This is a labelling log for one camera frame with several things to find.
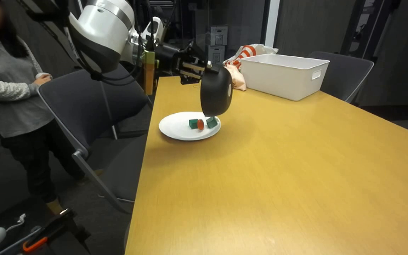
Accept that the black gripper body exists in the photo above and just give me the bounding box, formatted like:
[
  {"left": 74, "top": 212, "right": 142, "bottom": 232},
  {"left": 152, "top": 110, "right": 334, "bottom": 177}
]
[{"left": 155, "top": 41, "right": 206, "bottom": 86}]

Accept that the white round plate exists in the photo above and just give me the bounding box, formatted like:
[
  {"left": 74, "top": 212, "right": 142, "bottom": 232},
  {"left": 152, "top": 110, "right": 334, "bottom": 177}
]
[{"left": 157, "top": 110, "right": 222, "bottom": 143}]

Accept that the white cardboard box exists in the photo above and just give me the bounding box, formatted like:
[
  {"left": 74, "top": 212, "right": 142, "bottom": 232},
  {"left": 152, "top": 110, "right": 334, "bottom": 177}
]
[
  {"left": 206, "top": 43, "right": 225, "bottom": 66},
  {"left": 208, "top": 24, "right": 229, "bottom": 46}
]

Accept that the crumpled pink white cloth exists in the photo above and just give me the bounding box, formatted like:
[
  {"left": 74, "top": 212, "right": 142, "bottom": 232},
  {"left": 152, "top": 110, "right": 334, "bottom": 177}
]
[{"left": 223, "top": 63, "right": 247, "bottom": 92}]

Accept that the white plastic bin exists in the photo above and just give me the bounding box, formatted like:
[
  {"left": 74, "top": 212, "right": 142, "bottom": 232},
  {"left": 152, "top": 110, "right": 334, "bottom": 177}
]
[{"left": 237, "top": 52, "right": 329, "bottom": 101}]

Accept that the grey office chair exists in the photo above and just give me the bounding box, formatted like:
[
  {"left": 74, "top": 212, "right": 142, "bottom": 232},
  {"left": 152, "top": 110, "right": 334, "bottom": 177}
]
[{"left": 35, "top": 67, "right": 151, "bottom": 213}]

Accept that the dark grey chair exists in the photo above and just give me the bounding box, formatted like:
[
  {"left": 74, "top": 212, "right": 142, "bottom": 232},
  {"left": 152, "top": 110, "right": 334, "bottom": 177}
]
[{"left": 307, "top": 49, "right": 375, "bottom": 103}]

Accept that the person in grey shirt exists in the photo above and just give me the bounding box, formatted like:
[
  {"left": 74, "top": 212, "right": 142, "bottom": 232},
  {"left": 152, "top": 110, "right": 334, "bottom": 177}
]
[{"left": 0, "top": 0, "right": 84, "bottom": 203}]

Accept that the yellow wooden post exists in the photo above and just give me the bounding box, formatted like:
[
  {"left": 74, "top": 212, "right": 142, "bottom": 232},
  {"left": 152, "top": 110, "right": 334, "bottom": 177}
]
[{"left": 141, "top": 48, "right": 157, "bottom": 96}]

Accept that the orange handled black tool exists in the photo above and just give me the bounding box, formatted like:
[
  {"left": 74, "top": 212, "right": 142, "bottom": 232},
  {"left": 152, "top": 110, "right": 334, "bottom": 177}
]
[{"left": 4, "top": 206, "right": 91, "bottom": 255}]

